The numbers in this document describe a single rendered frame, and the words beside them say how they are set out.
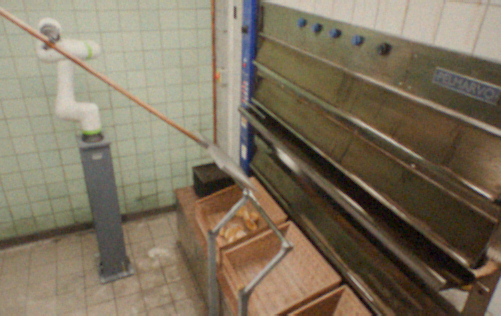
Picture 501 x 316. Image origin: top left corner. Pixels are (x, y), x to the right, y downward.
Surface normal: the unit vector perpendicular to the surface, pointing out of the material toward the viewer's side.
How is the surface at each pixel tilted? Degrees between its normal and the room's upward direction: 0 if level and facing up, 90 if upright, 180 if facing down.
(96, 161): 90
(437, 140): 70
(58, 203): 90
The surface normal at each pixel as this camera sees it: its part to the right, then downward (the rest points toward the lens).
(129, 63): 0.39, 0.44
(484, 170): -0.86, -0.15
